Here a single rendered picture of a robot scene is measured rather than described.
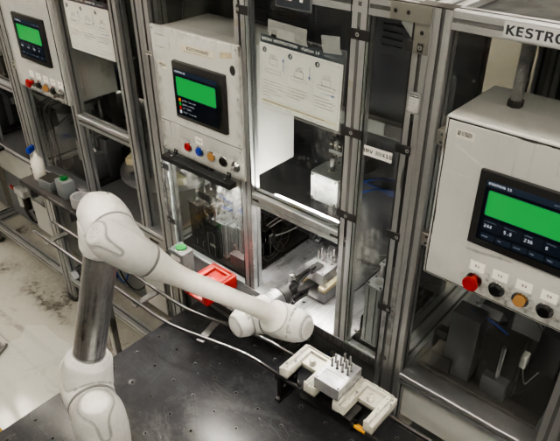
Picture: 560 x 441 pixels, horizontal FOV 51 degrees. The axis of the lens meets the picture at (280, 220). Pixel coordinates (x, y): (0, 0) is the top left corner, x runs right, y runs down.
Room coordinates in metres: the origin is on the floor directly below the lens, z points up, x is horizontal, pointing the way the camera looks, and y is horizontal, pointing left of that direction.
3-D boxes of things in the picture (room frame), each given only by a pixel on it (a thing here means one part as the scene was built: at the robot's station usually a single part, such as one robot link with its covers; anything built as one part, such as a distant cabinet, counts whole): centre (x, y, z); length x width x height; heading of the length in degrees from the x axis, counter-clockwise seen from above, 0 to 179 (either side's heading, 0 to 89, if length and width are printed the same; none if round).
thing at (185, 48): (1.96, 0.20, 1.60); 0.42 x 0.29 x 0.46; 49
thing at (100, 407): (1.18, 0.55, 0.85); 0.18 x 0.16 x 0.22; 29
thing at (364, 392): (1.30, -0.18, 0.84); 0.36 x 0.14 x 0.10; 49
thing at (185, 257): (1.85, 0.38, 0.97); 0.08 x 0.08 x 0.12; 49
